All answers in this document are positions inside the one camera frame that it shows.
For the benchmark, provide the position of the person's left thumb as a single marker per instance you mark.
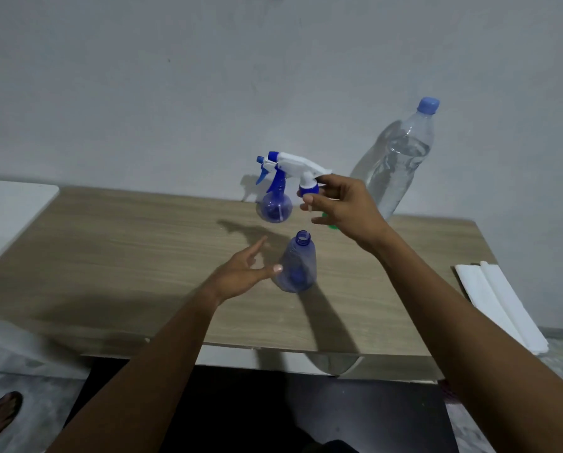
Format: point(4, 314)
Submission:
point(267, 270)

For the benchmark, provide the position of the white side table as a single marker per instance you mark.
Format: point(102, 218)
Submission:
point(7, 216)

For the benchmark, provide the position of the person's left forearm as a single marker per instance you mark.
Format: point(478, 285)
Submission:
point(139, 372)

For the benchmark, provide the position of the person's right hand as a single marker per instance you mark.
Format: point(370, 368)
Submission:
point(354, 209)

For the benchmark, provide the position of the blue spray bottle with sprayer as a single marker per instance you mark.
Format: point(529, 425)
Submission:
point(274, 208)

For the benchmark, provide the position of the black floor mat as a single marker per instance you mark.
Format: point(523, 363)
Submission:
point(272, 405)

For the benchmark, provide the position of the large clear water bottle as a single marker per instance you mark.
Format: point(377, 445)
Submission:
point(397, 155)

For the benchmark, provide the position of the person's right thumb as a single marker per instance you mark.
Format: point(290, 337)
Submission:
point(332, 180)

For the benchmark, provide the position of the open blue plastic bottle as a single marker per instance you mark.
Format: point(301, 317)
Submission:
point(299, 266)

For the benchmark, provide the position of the white blue trigger sprayer head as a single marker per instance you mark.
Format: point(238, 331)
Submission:
point(295, 162)

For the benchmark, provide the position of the green plastic item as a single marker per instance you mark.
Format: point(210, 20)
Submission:
point(331, 225)

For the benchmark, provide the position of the person's right middle finger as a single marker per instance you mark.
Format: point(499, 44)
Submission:
point(314, 208)

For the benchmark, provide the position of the white folded cloth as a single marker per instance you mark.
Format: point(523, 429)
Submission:
point(498, 301)

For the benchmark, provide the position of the person's left hand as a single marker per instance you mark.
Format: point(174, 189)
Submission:
point(234, 278)

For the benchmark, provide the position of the person's right forearm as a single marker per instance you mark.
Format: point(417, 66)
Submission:
point(465, 339)

